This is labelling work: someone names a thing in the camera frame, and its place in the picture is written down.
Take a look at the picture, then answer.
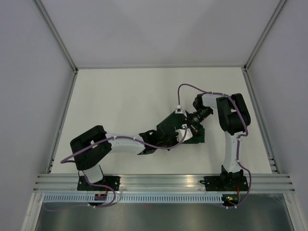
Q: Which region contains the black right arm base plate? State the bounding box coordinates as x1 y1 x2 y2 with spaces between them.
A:
203 176 248 192

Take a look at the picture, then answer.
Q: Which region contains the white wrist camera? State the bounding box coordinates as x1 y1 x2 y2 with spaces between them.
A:
175 108 186 115
175 124 193 143

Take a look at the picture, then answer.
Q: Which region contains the aluminium frame post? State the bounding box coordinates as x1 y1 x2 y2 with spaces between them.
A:
243 0 288 72
32 0 79 70

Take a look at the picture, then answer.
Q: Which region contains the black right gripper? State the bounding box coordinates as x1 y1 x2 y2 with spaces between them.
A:
182 107 212 136

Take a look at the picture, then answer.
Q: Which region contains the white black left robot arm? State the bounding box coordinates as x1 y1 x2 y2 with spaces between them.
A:
70 125 183 191

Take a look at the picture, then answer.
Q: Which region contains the aluminium left frame post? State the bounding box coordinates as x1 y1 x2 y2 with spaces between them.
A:
32 0 79 70

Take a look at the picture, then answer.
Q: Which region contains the aluminium right side rail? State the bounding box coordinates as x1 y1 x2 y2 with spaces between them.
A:
241 66 281 174

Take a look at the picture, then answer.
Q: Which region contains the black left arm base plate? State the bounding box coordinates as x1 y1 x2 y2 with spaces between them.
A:
77 176 120 191

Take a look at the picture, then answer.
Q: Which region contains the aluminium front rail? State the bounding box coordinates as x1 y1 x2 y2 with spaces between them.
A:
33 174 295 193

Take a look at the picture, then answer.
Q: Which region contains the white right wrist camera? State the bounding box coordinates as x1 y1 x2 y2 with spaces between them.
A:
175 108 186 115

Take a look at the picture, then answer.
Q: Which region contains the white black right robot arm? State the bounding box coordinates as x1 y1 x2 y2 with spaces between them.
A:
188 93 251 192

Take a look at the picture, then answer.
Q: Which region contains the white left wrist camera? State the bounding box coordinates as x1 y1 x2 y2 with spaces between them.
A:
175 124 193 143

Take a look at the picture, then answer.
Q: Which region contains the dark green cloth napkin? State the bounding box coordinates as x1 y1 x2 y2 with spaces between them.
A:
156 109 211 144

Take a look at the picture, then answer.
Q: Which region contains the aluminium right frame post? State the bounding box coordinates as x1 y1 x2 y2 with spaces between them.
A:
243 0 288 72

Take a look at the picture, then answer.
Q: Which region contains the white slotted cable duct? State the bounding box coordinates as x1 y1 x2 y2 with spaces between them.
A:
44 193 223 204

